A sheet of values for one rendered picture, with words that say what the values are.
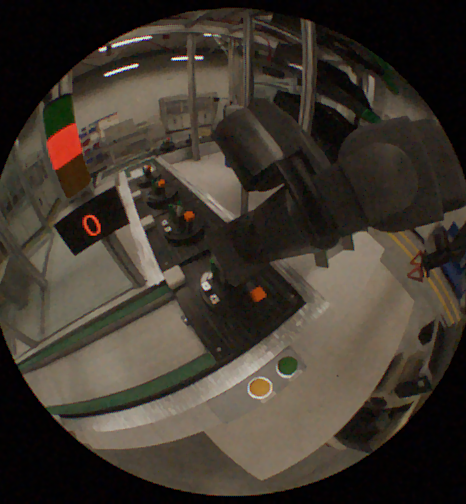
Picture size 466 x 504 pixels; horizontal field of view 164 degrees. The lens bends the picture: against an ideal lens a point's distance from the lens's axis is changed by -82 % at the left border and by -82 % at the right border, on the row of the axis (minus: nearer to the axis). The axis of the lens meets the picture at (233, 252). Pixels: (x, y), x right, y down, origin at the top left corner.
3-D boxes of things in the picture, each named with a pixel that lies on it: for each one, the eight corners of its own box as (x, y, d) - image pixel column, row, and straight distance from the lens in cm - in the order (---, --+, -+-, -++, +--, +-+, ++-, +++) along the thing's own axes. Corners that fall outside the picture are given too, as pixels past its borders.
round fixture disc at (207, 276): (274, 294, 41) (276, 290, 39) (223, 330, 37) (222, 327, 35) (238, 255, 46) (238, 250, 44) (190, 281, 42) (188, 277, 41)
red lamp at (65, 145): (79, 154, 26) (72, 123, 26) (51, 174, 27) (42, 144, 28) (84, 149, 31) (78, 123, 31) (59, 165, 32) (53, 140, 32)
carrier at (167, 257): (238, 238, 53) (239, 203, 45) (164, 277, 48) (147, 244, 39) (200, 202, 69) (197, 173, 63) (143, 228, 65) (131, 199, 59)
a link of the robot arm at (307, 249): (324, 263, 10) (359, 229, 15) (269, 156, 11) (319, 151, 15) (266, 270, 16) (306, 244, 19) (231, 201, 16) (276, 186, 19)
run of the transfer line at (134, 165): (307, 143, 248) (309, 135, 246) (99, 199, 137) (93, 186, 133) (284, 135, 271) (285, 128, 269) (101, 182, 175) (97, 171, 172)
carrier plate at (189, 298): (300, 300, 44) (303, 296, 42) (217, 363, 38) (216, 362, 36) (241, 241, 52) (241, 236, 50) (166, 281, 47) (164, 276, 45)
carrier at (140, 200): (200, 202, 69) (196, 173, 64) (142, 227, 66) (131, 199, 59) (178, 181, 90) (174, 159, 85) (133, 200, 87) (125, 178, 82)
